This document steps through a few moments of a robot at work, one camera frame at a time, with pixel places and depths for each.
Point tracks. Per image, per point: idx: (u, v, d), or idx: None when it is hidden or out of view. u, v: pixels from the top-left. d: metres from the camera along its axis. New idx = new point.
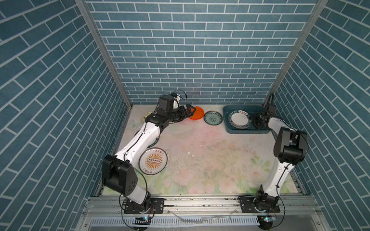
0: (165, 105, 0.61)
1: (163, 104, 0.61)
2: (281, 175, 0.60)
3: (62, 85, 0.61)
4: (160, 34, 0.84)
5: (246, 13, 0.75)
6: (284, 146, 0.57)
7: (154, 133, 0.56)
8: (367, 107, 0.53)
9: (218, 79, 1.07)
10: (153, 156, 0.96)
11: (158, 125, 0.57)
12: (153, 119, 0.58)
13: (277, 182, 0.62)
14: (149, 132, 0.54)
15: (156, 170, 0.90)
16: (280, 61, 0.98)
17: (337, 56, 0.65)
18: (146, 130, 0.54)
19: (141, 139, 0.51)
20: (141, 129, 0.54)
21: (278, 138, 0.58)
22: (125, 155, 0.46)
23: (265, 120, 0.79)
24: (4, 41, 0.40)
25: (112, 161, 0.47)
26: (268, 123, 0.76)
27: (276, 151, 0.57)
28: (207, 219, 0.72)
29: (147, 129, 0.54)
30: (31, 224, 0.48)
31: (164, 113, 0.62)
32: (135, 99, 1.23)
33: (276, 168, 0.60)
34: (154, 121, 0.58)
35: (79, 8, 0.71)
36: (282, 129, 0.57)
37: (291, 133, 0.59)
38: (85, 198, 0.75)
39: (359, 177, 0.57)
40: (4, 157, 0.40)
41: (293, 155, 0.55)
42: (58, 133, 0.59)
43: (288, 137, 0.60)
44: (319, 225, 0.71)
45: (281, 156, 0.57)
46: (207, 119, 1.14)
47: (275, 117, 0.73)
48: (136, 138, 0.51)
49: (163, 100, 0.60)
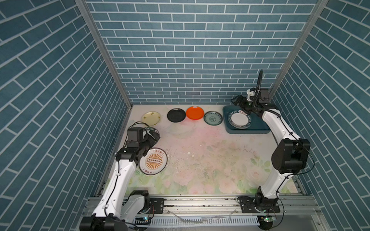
0: (136, 135, 0.59)
1: (132, 135, 0.59)
2: (280, 183, 0.58)
3: (62, 85, 0.61)
4: (160, 35, 0.84)
5: (246, 13, 0.75)
6: (284, 158, 0.50)
7: (132, 168, 0.52)
8: (367, 107, 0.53)
9: (218, 79, 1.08)
10: (153, 156, 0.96)
11: (131, 160, 0.52)
12: (125, 154, 0.54)
13: (277, 187, 0.60)
14: (125, 171, 0.49)
15: (156, 170, 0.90)
16: (280, 61, 0.98)
17: (337, 56, 0.65)
18: (121, 169, 0.49)
19: (118, 183, 0.46)
20: (115, 171, 0.49)
21: (278, 149, 0.51)
22: (106, 208, 0.40)
23: (257, 109, 0.68)
24: (5, 41, 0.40)
25: (93, 221, 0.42)
26: (262, 115, 0.65)
27: (277, 162, 0.51)
28: (207, 219, 0.72)
29: (121, 168, 0.50)
30: (31, 224, 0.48)
31: (136, 144, 0.60)
32: (135, 99, 1.24)
33: (276, 176, 0.56)
34: (126, 156, 0.53)
35: (78, 8, 0.71)
36: (284, 141, 0.49)
37: (292, 141, 0.51)
38: (85, 198, 0.75)
39: (359, 177, 0.57)
40: (4, 158, 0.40)
41: (294, 165, 0.51)
42: (58, 133, 0.60)
43: (290, 149, 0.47)
44: (319, 225, 0.71)
45: (282, 168, 0.52)
46: (207, 119, 1.14)
47: (271, 111, 0.62)
48: (112, 184, 0.45)
49: (131, 131, 0.58)
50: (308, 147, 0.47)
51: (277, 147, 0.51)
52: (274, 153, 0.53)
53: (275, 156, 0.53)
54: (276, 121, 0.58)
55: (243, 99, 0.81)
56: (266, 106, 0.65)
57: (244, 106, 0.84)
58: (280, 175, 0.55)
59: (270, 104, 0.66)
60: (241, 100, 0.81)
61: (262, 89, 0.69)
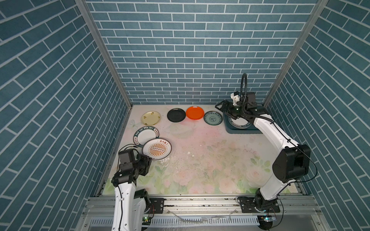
0: (127, 158, 0.61)
1: (125, 158, 0.60)
2: (282, 188, 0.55)
3: (62, 85, 0.61)
4: (160, 34, 0.84)
5: (246, 13, 0.75)
6: (288, 168, 0.47)
7: (133, 189, 0.54)
8: (367, 107, 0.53)
9: (218, 79, 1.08)
10: (157, 145, 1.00)
11: (130, 181, 0.54)
12: (122, 177, 0.55)
13: (278, 192, 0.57)
14: (127, 194, 0.50)
15: (158, 157, 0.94)
16: (280, 61, 0.98)
17: (337, 55, 0.65)
18: (123, 193, 0.50)
19: (125, 207, 0.47)
20: (117, 197, 0.50)
21: (280, 160, 0.47)
22: None
23: (247, 116, 0.64)
24: (4, 41, 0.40)
25: None
26: (253, 121, 0.63)
27: (281, 172, 0.48)
28: (207, 219, 0.72)
29: (123, 192, 0.51)
30: (31, 224, 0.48)
31: (129, 166, 0.61)
32: (135, 99, 1.24)
33: (278, 183, 0.53)
34: (124, 178, 0.54)
35: (79, 8, 0.71)
36: (284, 152, 0.46)
37: (292, 148, 0.49)
38: (85, 198, 0.75)
39: (359, 177, 0.57)
40: (4, 158, 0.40)
41: (297, 173, 0.49)
42: (58, 133, 0.59)
43: (293, 158, 0.52)
44: (319, 225, 0.71)
45: (286, 178, 0.49)
46: (207, 119, 1.14)
47: (263, 118, 0.59)
48: (119, 210, 0.46)
49: (123, 155, 0.60)
50: (308, 153, 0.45)
51: (277, 157, 0.48)
52: (275, 162, 0.50)
53: (277, 165, 0.49)
54: (270, 127, 0.55)
55: (228, 104, 0.76)
56: (256, 112, 0.62)
57: (231, 111, 0.79)
58: (282, 183, 0.51)
59: (258, 109, 0.63)
60: (227, 106, 0.76)
61: (249, 94, 0.66)
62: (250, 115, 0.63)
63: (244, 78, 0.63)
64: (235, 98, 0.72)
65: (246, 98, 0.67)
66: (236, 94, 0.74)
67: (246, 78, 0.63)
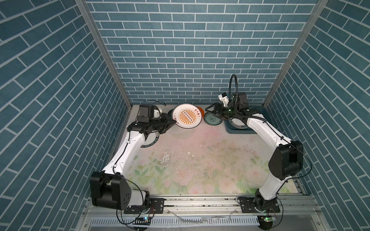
0: (146, 111, 0.61)
1: (144, 111, 0.61)
2: (280, 186, 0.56)
3: (62, 85, 0.61)
4: (160, 34, 0.84)
5: (246, 13, 0.75)
6: (284, 164, 0.48)
7: (140, 139, 0.55)
8: (367, 107, 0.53)
9: (218, 79, 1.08)
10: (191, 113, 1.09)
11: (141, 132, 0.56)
12: (136, 127, 0.57)
13: (277, 190, 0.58)
14: (134, 140, 0.52)
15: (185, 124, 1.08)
16: (280, 61, 0.98)
17: (337, 56, 0.65)
18: (131, 139, 0.52)
19: (127, 148, 0.49)
20: (125, 139, 0.53)
21: (275, 156, 0.49)
22: (114, 168, 0.44)
23: (240, 117, 0.65)
24: (5, 41, 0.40)
25: (101, 178, 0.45)
26: (245, 121, 0.64)
27: (277, 170, 0.49)
28: (207, 219, 0.72)
29: (131, 137, 0.53)
30: (31, 224, 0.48)
31: (145, 120, 0.62)
32: (135, 99, 1.24)
33: (276, 182, 0.54)
34: (138, 129, 0.56)
35: (78, 8, 0.71)
36: (280, 149, 0.47)
37: (285, 145, 0.50)
38: (85, 198, 0.75)
39: (359, 177, 0.57)
40: (4, 157, 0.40)
41: (293, 170, 0.50)
42: (58, 133, 0.59)
43: (286, 154, 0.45)
44: (319, 225, 0.71)
45: (284, 175, 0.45)
46: (207, 119, 1.14)
47: (255, 117, 0.60)
48: (122, 149, 0.49)
49: (143, 108, 0.61)
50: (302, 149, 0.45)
51: (273, 155, 0.49)
52: (271, 160, 0.51)
53: (273, 163, 0.50)
54: (263, 126, 0.56)
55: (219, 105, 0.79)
56: (248, 112, 0.63)
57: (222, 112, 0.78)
58: (279, 180, 0.53)
59: (250, 109, 0.64)
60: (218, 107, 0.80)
61: (241, 94, 0.67)
62: (243, 116, 0.65)
63: (233, 78, 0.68)
64: (224, 99, 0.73)
65: (238, 99, 0.69)
66: (224, 95, 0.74)
67: (236, 78, 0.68)
